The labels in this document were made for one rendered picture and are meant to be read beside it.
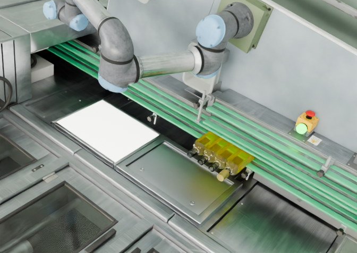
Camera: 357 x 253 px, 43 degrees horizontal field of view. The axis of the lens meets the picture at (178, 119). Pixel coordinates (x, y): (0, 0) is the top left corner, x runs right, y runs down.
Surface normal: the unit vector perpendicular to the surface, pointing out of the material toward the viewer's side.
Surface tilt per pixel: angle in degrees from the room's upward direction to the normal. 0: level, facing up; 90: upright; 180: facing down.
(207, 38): 7
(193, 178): 90
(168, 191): 90
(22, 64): 90
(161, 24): 0
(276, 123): 90
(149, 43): 0
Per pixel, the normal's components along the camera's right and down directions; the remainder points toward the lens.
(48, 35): 0.78, 0.45
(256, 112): 0.16, -0.81
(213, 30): -0.60, 0.27
